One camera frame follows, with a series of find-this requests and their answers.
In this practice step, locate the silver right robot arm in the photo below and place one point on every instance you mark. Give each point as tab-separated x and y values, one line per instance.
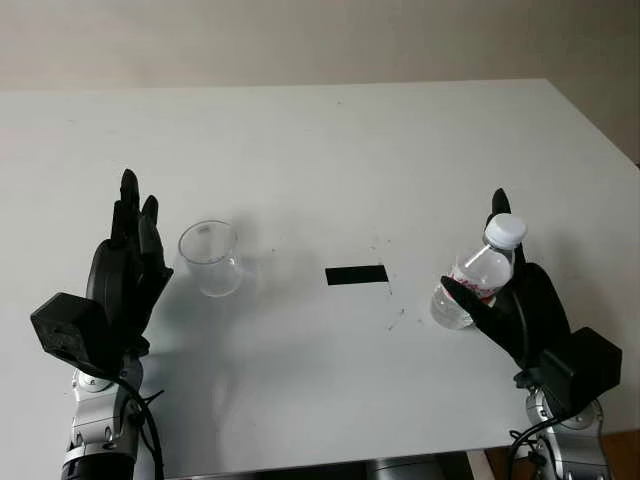
570	440

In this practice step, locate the clear water bottle white cap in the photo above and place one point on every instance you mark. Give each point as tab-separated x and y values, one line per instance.
477	272

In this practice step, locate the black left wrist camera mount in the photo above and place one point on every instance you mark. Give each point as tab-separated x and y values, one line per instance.
62	325

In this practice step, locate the black tape rectangle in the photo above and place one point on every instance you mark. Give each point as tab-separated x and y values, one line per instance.
356	275

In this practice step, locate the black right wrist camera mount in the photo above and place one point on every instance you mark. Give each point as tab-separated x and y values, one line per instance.
585	365

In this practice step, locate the dark grey robot torso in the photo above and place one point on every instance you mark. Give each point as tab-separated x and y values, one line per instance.
415	470

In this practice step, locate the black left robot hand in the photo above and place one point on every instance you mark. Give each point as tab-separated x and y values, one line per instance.
120	280

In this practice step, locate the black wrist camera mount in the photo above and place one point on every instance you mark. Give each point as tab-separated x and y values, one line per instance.
585	365
62	325

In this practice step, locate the clear glass cup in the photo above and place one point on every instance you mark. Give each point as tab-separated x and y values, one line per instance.
210	265

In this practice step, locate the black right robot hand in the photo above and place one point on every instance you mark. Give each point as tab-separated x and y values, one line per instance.
535	305

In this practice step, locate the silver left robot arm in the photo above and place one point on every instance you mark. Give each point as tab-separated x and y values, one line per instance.
95	430

